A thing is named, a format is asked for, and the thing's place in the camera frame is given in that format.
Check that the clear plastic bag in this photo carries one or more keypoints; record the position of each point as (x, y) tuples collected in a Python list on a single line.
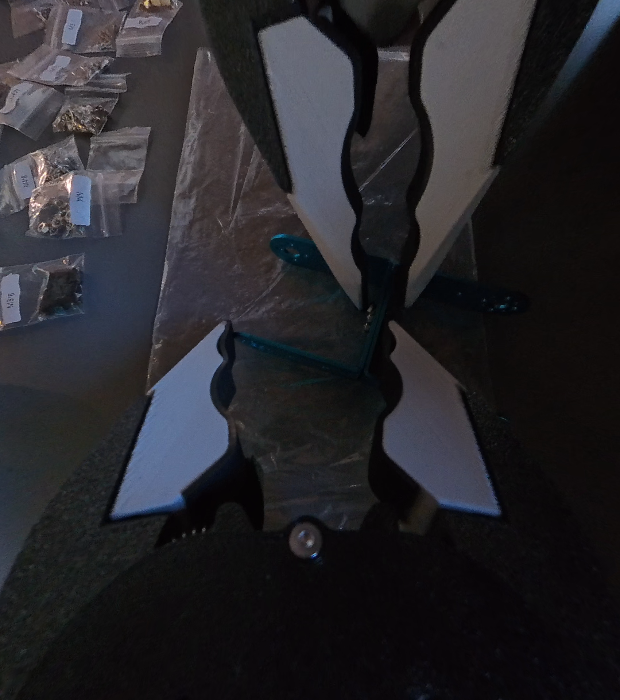
[(222, 191)]

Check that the blue H-shaped metal bracket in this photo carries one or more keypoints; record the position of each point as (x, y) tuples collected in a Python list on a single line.
[(375, 350)]

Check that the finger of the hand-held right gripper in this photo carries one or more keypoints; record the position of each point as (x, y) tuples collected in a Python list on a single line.
[(310, 109), (468, 98)]

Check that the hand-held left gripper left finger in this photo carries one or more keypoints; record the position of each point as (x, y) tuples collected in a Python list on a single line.
[(178, 432)]

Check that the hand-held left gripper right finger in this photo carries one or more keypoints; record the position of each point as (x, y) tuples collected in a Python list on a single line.
[(436, 437)]

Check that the group of small zip bags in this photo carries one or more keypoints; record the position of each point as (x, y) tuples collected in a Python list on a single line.
[(58, 210)]

